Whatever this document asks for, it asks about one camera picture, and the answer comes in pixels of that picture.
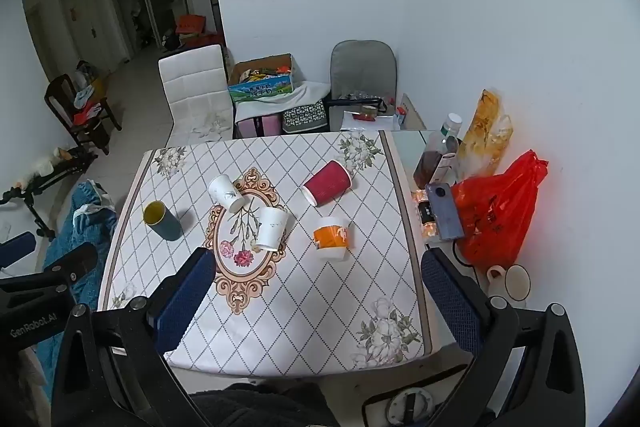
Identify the black and white patterned bag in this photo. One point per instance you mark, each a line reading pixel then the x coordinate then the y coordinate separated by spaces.
pixel 304 117

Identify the white cloth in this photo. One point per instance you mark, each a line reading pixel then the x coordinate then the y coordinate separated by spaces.
pixel 305 94

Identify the wooden door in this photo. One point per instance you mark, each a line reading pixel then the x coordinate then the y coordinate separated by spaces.
pixel 82 27

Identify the brown cardboard sheet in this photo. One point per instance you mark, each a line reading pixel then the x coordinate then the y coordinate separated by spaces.
pixel 414 114

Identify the red cloth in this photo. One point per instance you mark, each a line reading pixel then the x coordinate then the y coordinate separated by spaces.
pixel 85 113

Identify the dark wooden chair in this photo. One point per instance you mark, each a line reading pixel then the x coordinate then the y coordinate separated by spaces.
pixel 62 94

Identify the orange and white cup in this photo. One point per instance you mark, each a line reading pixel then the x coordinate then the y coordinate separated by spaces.
pixel 332 238

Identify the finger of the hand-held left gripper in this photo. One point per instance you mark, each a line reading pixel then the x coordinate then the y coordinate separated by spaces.
pixel 15 248
pixel 75 259

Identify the plain white paper cup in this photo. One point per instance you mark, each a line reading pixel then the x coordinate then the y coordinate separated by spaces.
pixel 271 228

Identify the dark fleece clothing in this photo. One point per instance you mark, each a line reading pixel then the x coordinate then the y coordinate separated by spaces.
pixel 265 407

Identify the red ribbed paper cup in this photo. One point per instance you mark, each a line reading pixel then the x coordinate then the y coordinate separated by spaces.
pixel 328 189

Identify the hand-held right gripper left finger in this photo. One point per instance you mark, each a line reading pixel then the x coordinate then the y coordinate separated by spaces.
pixel 184 302

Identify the yellow plastic bag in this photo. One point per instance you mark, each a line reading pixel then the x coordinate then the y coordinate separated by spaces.
pixel 482 132

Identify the white padded chair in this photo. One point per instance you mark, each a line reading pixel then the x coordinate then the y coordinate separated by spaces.
pixel 192 92

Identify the grey cushioned chair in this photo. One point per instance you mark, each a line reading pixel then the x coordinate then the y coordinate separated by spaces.
pixel 362 69

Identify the white paper sheets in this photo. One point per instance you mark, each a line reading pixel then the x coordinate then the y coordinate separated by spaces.
pixel 370 122

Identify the grey-blue smartphone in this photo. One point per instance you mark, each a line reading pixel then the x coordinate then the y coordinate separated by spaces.
pixel 446 212

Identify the blue denim cloth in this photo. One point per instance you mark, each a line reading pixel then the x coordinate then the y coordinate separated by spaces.
pixel 92 217

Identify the red plastic bag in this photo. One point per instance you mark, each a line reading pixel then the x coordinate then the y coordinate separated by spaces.
pixel 500 212

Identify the teal cup yellow inside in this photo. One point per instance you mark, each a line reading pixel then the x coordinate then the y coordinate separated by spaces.
pixel 164 223

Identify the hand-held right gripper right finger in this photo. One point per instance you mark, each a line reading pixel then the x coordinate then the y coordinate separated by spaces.
pixel 452 307

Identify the cardboard box of snacks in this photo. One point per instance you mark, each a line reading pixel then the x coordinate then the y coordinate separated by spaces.
pixel 260 79

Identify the pink box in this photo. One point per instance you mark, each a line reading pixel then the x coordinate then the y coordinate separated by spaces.
pixel 255 127

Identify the person's left forearm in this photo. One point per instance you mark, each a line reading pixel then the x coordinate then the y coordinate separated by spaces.
pixel 22 392

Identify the black exercise stand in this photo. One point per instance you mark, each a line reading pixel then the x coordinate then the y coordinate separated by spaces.
pixel 35 187

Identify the white mug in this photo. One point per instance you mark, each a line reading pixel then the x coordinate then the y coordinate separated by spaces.
pixel 515 282

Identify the white cup with sprig print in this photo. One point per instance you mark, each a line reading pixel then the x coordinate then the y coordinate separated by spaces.
pixel 227 193

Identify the brown liquid bottle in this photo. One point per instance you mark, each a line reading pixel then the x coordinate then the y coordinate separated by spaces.
pixel 429 164

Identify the red gift box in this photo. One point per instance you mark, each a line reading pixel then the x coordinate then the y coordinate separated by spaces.
pixel 190 24

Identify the white-capped clear bottle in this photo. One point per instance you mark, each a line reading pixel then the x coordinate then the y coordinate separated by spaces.
pixel 452 123

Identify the small black packet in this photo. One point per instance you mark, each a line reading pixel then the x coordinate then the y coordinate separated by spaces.
pixel 425 214

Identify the floral quilted tablecloth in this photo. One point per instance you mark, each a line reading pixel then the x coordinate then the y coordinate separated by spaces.
pixel 310 307

